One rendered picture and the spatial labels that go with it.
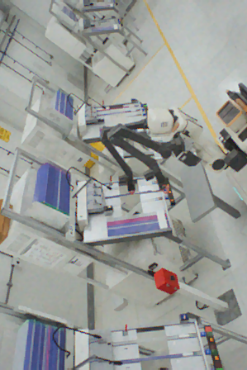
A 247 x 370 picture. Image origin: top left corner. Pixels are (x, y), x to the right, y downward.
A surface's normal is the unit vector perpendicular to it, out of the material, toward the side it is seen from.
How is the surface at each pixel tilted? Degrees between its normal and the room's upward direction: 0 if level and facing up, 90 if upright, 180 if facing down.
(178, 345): 47
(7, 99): 90
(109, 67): 90
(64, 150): 90
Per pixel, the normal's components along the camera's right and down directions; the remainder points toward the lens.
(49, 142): 0.09, 0.66
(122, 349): -0.05, -0.75
